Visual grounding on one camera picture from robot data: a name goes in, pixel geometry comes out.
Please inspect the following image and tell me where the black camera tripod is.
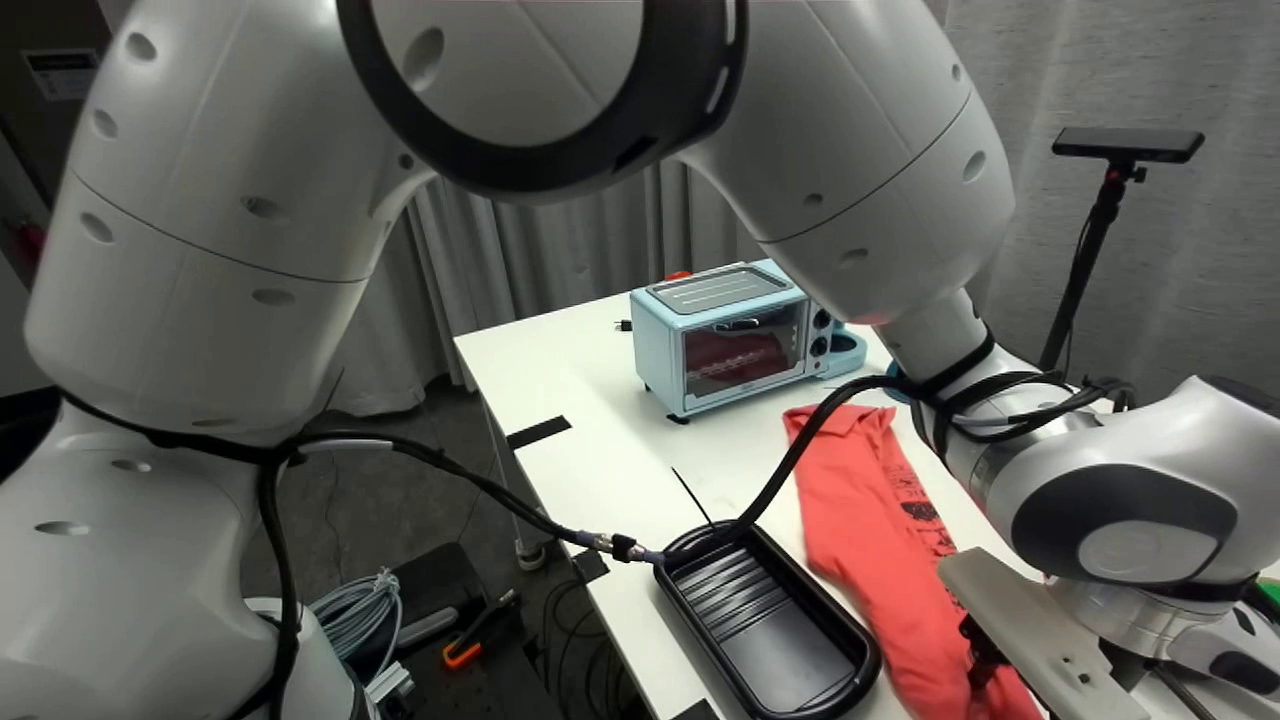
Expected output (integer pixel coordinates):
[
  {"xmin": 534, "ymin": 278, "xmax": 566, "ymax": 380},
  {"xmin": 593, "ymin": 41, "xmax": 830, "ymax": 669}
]
[{"xmin": 1034, "ymin": 154, "xmax": 1151, "ymax": 382}]

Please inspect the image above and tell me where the orange-handled black clamp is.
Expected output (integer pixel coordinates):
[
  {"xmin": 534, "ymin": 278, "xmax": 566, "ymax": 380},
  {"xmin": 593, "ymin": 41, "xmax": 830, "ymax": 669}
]
[{"xmin": 436, "ymin": 583, "xmax": 522, "ymax": 673}]

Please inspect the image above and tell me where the orange shirt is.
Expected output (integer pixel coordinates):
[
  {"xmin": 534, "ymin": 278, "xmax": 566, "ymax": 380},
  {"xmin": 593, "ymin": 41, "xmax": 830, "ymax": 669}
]
[{"xmin": 780, "ymin": 401, "xmax": 1050, "ymax": 720}]

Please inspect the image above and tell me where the black bar camera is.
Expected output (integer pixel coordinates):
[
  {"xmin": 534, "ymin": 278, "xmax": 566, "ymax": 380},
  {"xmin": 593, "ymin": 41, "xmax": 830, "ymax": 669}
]
[{"xmin": 1050, "ymin": 123, "xmax": 1206, "ymax": 166}]

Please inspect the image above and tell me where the long black tape strip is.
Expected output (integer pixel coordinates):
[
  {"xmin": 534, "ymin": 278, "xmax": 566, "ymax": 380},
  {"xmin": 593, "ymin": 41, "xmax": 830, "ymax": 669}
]
[{"xmin": 502, "ymin": 413, "xmax": 577, "ymax": 453}]

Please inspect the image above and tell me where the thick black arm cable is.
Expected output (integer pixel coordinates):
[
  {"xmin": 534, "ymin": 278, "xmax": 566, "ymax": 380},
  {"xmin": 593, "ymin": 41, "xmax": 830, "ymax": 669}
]
[{"xmin": 51, "ymin": 331, "xmax": 1115, "ymax": 720}]

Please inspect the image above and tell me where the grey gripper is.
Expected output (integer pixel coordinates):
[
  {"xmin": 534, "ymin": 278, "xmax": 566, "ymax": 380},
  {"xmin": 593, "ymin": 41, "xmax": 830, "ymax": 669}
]
[{"xmin": 1110, "ymin": 617, "xmax": 1280, "ymax": 720}]

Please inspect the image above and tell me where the white coiled cable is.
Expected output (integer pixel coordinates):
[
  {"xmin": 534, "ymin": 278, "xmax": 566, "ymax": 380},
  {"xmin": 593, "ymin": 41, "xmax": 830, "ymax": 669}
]
[{"xmin": 309, "ymin": 566, "xmax": 413, "ymax": 710}]

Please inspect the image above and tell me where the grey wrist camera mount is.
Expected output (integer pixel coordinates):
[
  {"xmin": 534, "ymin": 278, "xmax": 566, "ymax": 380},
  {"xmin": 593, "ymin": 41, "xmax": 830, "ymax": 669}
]
[{"xmin": 936, "ymin": 542, "xmax": 1110, "ymax": 720}]

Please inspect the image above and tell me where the light blue toaster oven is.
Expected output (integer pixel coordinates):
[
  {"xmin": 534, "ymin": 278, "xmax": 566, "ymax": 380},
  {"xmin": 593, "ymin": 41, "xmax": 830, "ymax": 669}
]
[{"xmin": 626, "ymin": 259, "xmax": 872, "ymax": 425}]

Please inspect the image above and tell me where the black plastic tray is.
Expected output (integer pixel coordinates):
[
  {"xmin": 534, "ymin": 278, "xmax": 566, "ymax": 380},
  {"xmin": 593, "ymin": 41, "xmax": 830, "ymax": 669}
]
[{"xmin": 650, "ymin": 516, "xmax": 885, "ymax": 720}]

